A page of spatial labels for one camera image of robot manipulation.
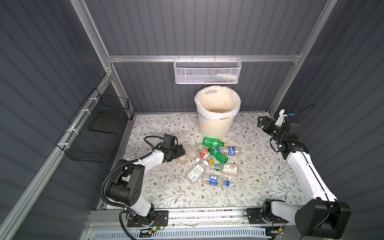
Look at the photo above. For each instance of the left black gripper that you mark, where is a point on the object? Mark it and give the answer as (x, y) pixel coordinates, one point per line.
(180, 151)

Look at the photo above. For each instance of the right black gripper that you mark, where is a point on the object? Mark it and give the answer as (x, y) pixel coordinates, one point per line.
(271, 123)

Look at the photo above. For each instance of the clear bottle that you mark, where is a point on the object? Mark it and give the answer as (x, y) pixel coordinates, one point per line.
(191, 154)

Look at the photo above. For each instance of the red label cola bottle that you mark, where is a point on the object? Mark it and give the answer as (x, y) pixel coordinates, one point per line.
(204, 154)

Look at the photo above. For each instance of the green white label bottle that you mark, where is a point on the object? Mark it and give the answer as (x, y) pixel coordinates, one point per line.
(196, 172)

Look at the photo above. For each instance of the large green soda bottle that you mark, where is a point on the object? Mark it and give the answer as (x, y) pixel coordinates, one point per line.
(213, 143)

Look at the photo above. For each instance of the blue label water bottle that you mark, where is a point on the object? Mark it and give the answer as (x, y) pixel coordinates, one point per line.
(216, 181)

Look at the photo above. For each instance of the small green bottle yellow cap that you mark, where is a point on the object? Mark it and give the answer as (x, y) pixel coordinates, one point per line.
(219, 156)

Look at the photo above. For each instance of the pepsi bottle blue label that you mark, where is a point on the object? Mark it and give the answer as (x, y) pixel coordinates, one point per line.
(230, 151)

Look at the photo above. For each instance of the cream label tea bottle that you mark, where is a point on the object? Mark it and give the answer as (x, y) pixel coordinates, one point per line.
(226, 169)

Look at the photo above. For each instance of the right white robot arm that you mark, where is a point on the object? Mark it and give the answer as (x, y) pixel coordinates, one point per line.
(323, 215)

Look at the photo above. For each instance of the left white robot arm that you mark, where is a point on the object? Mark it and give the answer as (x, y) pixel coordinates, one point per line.
(123, 186)

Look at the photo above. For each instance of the cream plastic waste bin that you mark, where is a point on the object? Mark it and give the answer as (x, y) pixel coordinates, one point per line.
(217, 106)

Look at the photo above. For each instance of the white tube in basket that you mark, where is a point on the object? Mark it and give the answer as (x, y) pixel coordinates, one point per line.
(228, 77)

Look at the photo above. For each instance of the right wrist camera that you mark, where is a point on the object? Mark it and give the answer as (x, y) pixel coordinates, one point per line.
(282, 115)

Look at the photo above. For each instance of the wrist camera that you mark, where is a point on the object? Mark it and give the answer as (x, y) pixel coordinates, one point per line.
(282, 115)
(169, 141)

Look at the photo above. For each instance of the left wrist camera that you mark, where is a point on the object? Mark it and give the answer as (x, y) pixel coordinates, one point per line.
(169, 141)

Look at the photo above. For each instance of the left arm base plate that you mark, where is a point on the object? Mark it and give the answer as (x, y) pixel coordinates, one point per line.
(155, 218)

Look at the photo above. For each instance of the white wire mesh basket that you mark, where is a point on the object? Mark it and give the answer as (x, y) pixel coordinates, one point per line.
(202, 71)

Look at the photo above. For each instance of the black wire mesh basket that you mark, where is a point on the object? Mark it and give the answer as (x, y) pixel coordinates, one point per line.
(96, 132)

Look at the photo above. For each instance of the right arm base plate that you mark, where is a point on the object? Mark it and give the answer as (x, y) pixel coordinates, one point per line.
(259, 216)

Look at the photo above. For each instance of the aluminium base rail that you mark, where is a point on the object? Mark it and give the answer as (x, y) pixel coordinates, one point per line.
(180, 218)

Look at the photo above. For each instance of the white cable duct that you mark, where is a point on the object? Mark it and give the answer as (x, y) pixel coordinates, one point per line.
(204, 233)

